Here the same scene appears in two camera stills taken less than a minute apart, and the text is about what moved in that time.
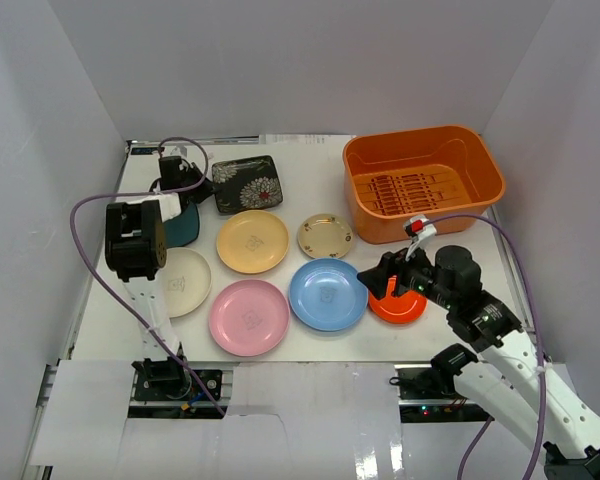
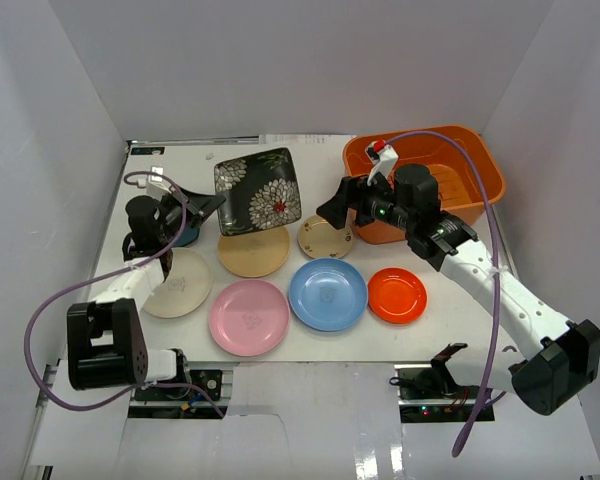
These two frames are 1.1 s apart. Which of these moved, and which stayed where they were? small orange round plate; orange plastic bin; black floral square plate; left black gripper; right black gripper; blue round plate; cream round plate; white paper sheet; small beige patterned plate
Moved: left black gripper; black floral square plate; right black gripper
Stayed: small beige patterned plate; blue round plate; white paper sheet; orange plastic bin; cream round plate; small orange round plate
